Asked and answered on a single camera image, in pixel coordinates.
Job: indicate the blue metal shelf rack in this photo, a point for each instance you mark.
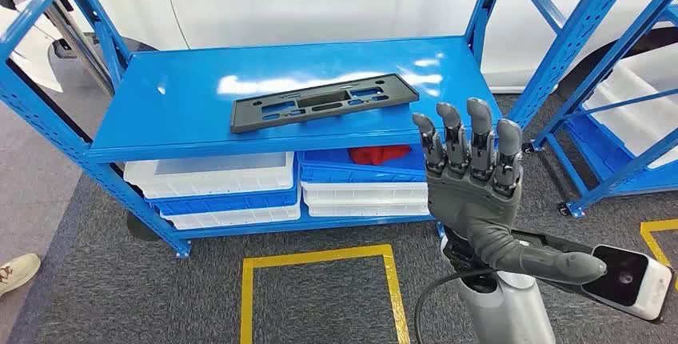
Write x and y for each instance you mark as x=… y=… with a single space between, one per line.
x=265 y=98
x=609 y=180

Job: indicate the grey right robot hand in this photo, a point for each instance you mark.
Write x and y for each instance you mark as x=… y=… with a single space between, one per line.
x=476 y=204

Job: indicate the blue plastic bin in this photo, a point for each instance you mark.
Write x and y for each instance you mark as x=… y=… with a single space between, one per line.
x=222 y=205
x=344 y=174

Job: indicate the person's shoe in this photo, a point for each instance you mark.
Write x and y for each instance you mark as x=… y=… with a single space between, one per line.
x=18 y=272

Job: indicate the white plastic bin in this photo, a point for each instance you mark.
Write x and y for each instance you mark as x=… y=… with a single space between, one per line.
x=365 y=210
x=630 y=119
x=365 y=193
x=654 y=66
x=233 y=218

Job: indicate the black plastic bracket part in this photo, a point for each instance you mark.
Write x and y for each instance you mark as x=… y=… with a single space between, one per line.
x=249 y=111

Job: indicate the white bin with clear lid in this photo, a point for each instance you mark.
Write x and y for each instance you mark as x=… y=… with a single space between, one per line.
x=212 y=185

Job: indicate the white car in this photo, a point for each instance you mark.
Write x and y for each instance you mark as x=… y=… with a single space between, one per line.
x=291 y=2

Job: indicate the red cloth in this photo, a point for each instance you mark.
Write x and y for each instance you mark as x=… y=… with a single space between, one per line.
x=378 y=155

